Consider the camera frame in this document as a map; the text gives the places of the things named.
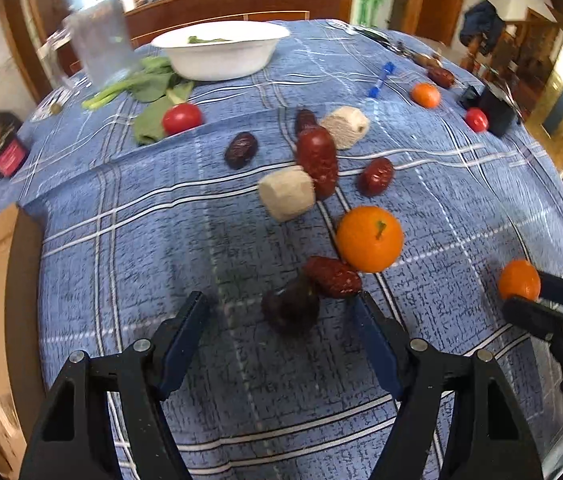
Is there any orange tangerine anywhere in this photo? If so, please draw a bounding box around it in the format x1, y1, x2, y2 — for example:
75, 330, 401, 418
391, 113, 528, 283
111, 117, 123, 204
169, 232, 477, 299
498, 260, 542, 301
411, 82, 441, 108
336, 206, 404, 273

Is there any small red jujube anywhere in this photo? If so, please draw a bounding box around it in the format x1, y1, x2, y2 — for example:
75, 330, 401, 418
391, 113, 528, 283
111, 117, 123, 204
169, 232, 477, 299
357, 157, 394, 197

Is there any dark purple plum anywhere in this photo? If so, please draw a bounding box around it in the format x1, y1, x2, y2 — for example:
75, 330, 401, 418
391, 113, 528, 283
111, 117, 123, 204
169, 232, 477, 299
261, 275, 321, 336

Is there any beige yam chunk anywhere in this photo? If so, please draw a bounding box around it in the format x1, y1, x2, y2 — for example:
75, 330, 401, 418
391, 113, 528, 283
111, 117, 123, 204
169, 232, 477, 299
258, 165, 316, 222
319, 106, 370, 150

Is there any dark wrinkled date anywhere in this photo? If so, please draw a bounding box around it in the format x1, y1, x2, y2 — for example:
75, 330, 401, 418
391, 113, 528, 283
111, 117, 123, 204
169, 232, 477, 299
224, 131, 259, 170

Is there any cardboard tray box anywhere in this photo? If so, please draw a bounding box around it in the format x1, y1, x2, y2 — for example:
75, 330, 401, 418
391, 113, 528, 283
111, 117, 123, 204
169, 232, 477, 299
0, 204, 45, 479

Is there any black cylindrical motor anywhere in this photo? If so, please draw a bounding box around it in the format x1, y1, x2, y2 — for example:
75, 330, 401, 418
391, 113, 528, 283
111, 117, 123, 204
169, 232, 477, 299
457, 84, 520, 138

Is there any red tomato right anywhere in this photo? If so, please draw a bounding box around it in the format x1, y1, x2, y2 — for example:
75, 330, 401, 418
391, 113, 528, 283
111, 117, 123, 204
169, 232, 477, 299
465, 107, 489, 133

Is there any wooden stair railing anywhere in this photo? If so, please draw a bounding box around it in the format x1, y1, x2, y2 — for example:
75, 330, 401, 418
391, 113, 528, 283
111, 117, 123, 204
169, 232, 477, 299
459, 9, 563, 119

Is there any key bunch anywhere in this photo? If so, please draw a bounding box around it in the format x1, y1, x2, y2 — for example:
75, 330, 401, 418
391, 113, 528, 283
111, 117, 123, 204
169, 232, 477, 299
352, 25, 443, 67

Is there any large red jujube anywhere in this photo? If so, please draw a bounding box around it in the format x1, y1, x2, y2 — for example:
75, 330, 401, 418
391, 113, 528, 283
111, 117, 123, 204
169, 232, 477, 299
295, 126, 339, 200

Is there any blue marker pen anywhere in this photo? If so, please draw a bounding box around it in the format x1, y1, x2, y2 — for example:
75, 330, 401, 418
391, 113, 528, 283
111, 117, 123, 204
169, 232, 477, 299
368, 62, 395, 99

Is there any dark jacket on railing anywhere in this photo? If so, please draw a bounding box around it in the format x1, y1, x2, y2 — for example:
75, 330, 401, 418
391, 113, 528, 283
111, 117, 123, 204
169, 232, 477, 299
458, 0, 506, 55

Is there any blue plaid tablecloth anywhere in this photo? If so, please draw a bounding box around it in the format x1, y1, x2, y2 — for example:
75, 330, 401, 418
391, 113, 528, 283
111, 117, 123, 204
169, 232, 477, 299
0, 21, 563, 479

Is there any dark jujube behind large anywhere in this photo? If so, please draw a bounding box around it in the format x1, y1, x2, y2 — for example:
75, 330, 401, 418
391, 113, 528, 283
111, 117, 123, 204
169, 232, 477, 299
295, 108, 318, 136

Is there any dark jar pink label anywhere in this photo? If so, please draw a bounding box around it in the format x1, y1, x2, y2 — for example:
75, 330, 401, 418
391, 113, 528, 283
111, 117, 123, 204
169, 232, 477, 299
0, 122, 29, 179

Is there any red tomato near greens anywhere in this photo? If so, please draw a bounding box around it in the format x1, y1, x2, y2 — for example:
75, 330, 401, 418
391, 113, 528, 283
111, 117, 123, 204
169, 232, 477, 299
162, 103, 204, 136

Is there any green leafy vegetable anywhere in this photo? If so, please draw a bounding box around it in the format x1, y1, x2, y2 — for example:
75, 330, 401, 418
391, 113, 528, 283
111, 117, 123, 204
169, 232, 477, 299
82, 55, 195, 145

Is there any clear plastic pitcher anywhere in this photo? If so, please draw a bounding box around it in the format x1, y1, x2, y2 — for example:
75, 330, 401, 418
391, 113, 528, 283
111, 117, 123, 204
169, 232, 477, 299
42, 0, 140, 91

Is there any wooden counter cabinet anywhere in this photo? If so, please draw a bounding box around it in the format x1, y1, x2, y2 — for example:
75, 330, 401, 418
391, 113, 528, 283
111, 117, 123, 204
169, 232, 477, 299
0, 0, 357, 101

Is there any white bowl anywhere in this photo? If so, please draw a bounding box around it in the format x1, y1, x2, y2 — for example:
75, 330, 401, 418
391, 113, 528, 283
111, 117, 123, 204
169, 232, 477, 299
150, 21, 291, 82

